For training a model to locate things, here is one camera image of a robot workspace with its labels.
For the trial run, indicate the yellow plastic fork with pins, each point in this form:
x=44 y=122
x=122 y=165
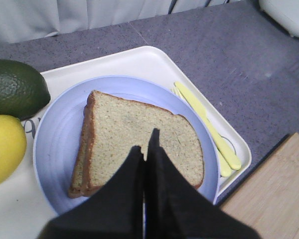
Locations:
x=225 y=170

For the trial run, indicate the front yellow lemon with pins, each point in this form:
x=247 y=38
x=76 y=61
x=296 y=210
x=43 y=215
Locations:
x=12 y=145

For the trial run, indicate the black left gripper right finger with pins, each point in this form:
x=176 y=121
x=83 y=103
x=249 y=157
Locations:
x=175 y=210

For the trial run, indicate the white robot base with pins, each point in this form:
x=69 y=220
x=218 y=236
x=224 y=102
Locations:
x=284 y=12

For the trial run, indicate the bread slice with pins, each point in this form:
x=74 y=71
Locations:
x=116 y=124
x=74 y=190

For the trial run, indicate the wooden cutting board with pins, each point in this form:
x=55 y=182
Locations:
x=268 y=200

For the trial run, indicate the white rectangular tray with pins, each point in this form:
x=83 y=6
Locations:
x=24 y=209

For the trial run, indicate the grey curtain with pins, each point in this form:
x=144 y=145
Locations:
x=23 y=20

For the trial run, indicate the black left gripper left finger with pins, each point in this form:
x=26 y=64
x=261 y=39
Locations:
x=113 y=212

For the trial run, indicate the yellow plastic knife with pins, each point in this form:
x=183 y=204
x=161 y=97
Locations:
x=228 y=154

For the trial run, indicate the light blue round plate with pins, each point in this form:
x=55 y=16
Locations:
x=57 y=138

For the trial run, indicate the green lime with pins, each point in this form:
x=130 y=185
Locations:
x=23 y=90

